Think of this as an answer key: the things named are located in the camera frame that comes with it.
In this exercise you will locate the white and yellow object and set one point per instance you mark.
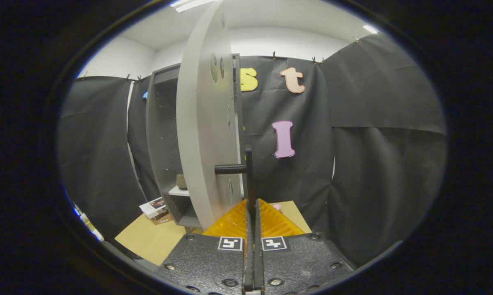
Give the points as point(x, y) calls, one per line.
point(93, 230)

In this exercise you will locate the long ceiling light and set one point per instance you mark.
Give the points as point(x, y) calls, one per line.
point(189, 5)

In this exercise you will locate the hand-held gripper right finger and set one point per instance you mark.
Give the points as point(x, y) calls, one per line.
point(304, 262)

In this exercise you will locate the small ceiling light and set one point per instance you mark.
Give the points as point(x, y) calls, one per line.
point(370, 29)

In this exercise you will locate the brown book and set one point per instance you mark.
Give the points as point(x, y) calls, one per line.
point(164, 219)

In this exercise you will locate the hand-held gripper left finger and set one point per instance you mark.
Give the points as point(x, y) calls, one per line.
point(205, 262)

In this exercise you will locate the grey shoe cabinet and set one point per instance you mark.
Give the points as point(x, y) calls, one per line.
point(164, 135)

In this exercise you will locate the white book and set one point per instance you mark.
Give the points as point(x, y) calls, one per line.
point(152, 206)

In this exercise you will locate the grey shoe cabinet door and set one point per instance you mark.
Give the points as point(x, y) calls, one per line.
point(201, 123)

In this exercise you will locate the black backdrop cloth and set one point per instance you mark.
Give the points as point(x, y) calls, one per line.
point(373, 143)

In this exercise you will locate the brown felt shoe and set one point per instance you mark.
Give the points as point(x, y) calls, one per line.
point(182, 181)

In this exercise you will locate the blue and white object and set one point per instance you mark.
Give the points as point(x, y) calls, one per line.
point(75, 209)

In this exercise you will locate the pink and green plush toy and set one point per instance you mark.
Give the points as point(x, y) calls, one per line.
point(277, 207)

